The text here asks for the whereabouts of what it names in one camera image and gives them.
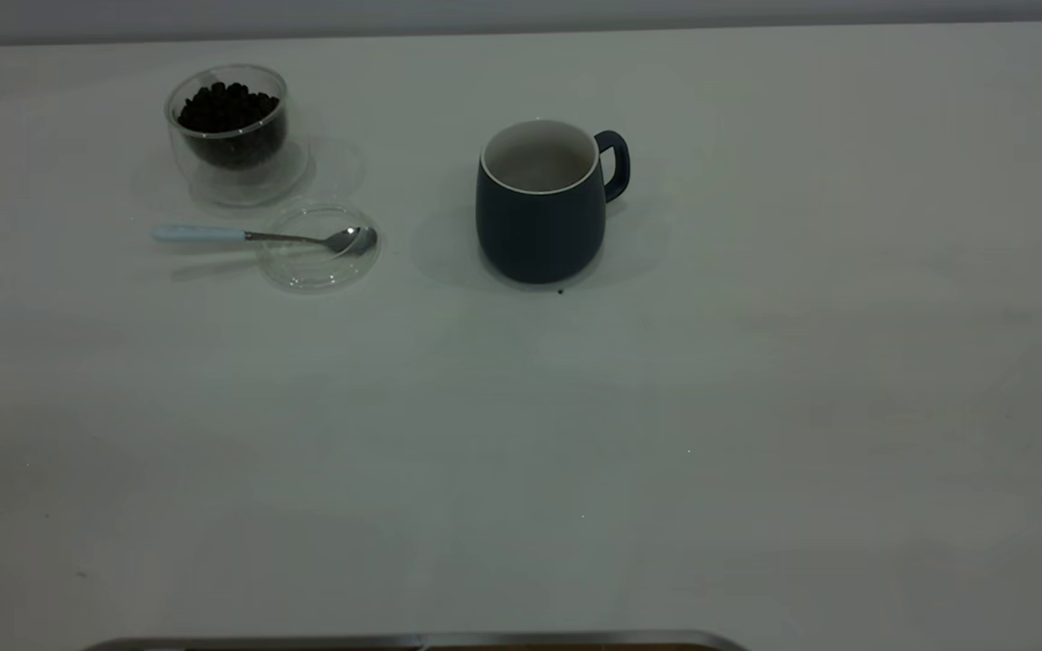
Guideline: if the spoon with light blue handle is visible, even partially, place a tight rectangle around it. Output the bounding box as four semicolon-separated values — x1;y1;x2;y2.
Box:
153;224;379;257

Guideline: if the dark coffee beans pile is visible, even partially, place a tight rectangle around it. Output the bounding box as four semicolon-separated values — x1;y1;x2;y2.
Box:
177;81;288;170

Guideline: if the clear glass dish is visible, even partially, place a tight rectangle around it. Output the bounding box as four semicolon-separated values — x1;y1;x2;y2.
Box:
258;203;383;293

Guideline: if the dark grey ceramic mug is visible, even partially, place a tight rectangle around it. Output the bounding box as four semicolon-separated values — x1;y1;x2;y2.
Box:
474;119;632;285

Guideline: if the double-walled glass cup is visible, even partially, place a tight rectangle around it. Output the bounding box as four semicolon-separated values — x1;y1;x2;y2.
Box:
164;63;309;209

